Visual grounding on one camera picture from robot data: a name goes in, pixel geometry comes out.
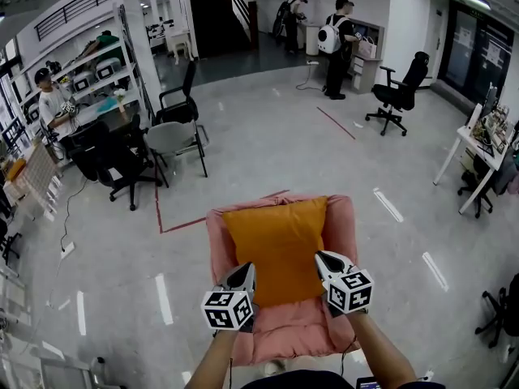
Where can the white power strip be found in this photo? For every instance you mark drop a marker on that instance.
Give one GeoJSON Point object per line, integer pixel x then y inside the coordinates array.
{"type": "Point", "coordinates": [67, 250]}
{"type": "Point", "coordinates": [313, 62]}

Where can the person's left forearm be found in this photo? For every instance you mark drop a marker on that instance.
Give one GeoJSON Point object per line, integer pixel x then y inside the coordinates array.
{"type": "Point", "coordinates": [211, 359]}

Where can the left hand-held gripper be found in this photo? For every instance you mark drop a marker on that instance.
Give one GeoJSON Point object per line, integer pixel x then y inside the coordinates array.
{"type": "Point", "coordinates": [227, 310]}

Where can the person's right forearm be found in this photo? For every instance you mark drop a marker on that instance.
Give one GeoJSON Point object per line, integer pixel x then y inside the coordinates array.
{"type": "Point", "coordinates": [381, 351]}

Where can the orange pillow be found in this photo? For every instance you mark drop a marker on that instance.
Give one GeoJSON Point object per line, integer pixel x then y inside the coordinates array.
{"type": "Point", "coordinates": [275, 249]}

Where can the black visitor chair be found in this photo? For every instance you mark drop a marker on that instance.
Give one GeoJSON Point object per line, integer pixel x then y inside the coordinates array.
{"type": "Point", "coordinates": [188, 85]}

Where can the white paper scrap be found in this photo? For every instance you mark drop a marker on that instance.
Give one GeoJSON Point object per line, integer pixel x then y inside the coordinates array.
{"type": "Point", "coordinates": [358, 125]}

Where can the grey plastic chair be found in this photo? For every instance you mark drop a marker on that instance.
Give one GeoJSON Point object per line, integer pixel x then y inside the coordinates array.
{"type": "Point", "coordinates": [170, 136]}

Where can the white tote bag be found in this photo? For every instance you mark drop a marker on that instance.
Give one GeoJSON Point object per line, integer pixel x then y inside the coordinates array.
{"type": "Point", "coordinates": [367, 49]}

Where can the black staircase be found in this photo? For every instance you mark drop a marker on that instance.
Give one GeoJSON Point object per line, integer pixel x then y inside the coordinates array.
{"type": "Point", "coordinates": [215, 22]}

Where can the teal cloth item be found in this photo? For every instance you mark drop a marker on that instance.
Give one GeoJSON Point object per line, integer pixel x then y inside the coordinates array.
{"type": "Point", "coordinates": [107, 104]}

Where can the white box with dark screen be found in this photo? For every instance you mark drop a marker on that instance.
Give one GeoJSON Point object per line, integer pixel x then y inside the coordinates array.
{"type": "Point", "coordinates": [83, 82]}
{"type": "Point", "coordinates": [108, 70]}

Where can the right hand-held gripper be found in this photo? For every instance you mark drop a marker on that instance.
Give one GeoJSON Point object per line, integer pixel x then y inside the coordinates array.
{"type": "Point", "coordinates": [350, 294]}

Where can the person's dark clothing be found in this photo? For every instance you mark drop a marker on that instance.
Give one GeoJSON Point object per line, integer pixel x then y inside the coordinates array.
{"type": "Point", "coordinates": [292, 381]}

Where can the white desk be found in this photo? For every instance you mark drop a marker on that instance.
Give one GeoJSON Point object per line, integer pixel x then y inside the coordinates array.
{"type": "Point", "coordinates": [465, 135]}

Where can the white metal stand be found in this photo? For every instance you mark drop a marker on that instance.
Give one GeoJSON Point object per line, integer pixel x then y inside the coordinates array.
{"type": "Point", "coordinates": [61, 369]}

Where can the white upright board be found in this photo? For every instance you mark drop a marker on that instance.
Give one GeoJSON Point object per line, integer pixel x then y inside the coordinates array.
{"type": "Point", "coordinates": [474, 116]}

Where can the dark glass double door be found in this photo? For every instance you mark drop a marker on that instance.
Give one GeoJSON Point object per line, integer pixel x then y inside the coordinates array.
{"type": "Point", "coordinates": [470, 63]}

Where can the person's light shoe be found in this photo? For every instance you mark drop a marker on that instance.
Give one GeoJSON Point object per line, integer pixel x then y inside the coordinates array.
{"type": "Point", "coordinates": [275, 367]}

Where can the white dressing table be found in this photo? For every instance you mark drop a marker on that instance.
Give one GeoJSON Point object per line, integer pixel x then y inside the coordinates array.
{"type": "Point", "coordinates": [178, 39]}

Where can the white cylindrical bin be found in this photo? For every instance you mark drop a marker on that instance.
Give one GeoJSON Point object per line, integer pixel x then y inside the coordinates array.
{"type": "Point", "coordinates": [311, 39]}

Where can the pink cloth covered chair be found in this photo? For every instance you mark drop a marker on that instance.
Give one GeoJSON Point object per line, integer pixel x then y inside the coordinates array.
{"type": "Point", "coordinates": [292, 330]}

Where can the vase with white flowers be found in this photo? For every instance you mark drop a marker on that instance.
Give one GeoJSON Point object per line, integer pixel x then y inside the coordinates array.
{"type": "Point", "coordinates": [120, 95]}

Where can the straight red floor tape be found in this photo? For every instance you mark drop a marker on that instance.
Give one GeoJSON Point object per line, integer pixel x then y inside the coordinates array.
{"type": "Point", "coordinates": [335, 122]}

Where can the angled red floor tape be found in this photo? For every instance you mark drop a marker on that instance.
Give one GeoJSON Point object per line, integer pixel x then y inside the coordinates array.
{"type": "Point", "coordinates": [182, 226]}

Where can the black office chair with headrest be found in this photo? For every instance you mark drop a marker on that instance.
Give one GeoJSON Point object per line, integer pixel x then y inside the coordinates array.
{"type": "Point", "coordinates": [399, 93]}

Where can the dark table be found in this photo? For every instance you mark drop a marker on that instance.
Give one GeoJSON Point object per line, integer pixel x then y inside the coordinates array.
{"type": "Point", "coordinates": [115, 120]}

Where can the white lattice cabinet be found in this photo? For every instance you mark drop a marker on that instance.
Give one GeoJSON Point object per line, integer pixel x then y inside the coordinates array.
{"type": "Point", "coordinates": [38, 172]}

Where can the black computer monitor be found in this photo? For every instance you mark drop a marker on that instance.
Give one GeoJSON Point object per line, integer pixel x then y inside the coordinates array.
{"type": "Point", "coordinates": [489, 101]}

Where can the black swivel office chair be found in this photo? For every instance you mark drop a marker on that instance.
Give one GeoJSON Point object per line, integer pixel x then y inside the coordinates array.
{"type": "Point", "coordinates": [5, 233]}
{"type": "Point", "coordinates": [511, 310]}
{"type": "Point", "coordinates": [101, 152]}
{"type": "Point", "coordinates": [478, 172]}

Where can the grey counter with hutch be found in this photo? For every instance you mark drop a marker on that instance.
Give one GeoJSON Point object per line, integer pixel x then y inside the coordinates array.
{"type": "Point", "coordinates": [365, 73]}

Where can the yellow folded cloth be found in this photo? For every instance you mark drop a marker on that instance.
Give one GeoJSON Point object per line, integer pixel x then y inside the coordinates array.
{"type": "Point", "coordinates": [16, 169]}

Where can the white metal shelving unit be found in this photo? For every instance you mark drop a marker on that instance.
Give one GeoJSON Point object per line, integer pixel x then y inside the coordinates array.
{"type": "Point", "coordinates": [125, 69]}

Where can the white round backpack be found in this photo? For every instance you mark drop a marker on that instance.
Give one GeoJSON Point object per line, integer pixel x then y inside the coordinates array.
{"type": "Point", "coordinates": [329, 39]}

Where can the small dark screen device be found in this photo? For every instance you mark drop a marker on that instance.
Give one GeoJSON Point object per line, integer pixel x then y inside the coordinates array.
{"type": "Point", "coordinates": [368, 384]}

